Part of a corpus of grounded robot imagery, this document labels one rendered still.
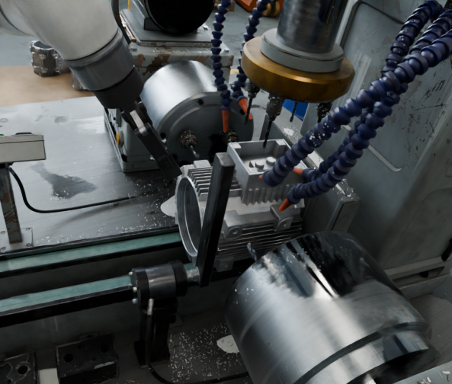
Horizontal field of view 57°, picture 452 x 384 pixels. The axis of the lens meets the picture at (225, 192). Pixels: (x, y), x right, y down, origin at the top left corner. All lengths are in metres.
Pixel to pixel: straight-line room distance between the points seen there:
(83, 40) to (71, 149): 0.79
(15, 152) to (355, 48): 0.68
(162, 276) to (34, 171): 0.70
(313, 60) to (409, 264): 0.54
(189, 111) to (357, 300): 0.55
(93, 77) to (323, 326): 0.44
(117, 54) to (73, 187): 0.64
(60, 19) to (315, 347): 0.50
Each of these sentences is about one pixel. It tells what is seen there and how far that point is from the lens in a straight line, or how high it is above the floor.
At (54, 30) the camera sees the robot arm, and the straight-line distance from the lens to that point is 0.59.
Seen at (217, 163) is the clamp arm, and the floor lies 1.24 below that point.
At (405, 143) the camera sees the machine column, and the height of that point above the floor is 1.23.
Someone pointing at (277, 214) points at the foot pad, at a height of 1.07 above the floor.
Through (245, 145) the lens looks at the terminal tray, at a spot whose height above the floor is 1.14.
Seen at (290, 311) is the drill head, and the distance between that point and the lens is 0.55.
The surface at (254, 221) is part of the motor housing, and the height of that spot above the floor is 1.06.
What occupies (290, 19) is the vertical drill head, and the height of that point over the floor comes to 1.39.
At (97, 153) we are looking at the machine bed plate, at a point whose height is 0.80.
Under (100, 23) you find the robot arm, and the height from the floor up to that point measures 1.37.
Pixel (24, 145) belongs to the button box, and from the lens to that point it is 0.89.
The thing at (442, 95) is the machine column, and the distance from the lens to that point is 0.73.
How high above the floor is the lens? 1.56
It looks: 38 degrees down
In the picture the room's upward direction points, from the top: 12 degrees clockwise
